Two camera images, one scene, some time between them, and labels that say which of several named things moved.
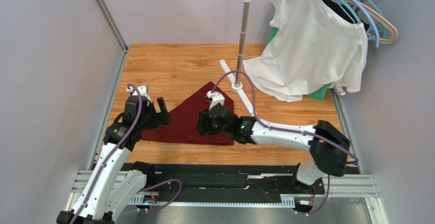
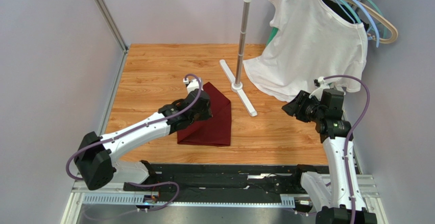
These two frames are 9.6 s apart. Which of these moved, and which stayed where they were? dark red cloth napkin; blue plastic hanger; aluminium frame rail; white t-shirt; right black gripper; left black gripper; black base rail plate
Moved: dark red cloth napkin; left black gripper; right black gripper
Stayed: blue plastic hanger; aluminium frame rail; white t-shirt; black base rail plate
